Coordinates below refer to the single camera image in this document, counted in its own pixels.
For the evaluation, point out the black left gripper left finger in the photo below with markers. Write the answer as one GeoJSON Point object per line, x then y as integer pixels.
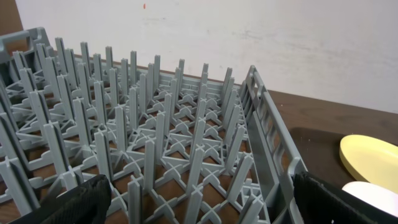
{"type": "Point", "coordinates": [86, 203]}

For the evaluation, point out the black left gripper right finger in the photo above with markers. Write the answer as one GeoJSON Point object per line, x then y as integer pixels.
{"type": "Point", "coordinates": [320, 202]}

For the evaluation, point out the grey dishwasher rack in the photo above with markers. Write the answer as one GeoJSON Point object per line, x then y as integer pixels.
{"type": "Point", "coordinates": [175, 149]}

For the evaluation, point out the dark brown serving tray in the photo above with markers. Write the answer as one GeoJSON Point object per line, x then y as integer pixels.
{"type": "Point", "coordinates": [320, 153]}

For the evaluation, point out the white bowl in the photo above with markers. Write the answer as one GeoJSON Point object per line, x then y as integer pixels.
{"type": "Point", "coordinates": [374, 195]}

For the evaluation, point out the yellow plate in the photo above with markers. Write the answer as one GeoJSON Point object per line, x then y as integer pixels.
{"type": "Point", "coordinates": [370, 159]}

